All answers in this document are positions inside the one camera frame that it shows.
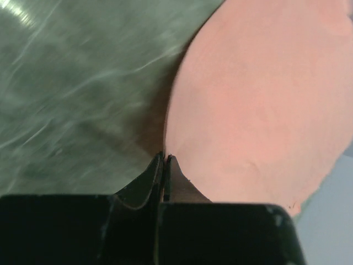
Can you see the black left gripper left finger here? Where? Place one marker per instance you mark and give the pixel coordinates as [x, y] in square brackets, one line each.
[138, 192]

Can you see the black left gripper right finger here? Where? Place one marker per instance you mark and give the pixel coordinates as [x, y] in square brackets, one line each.
[177, 188]

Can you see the pink t shirt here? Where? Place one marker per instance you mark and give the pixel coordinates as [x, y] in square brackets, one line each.
[261, 107]

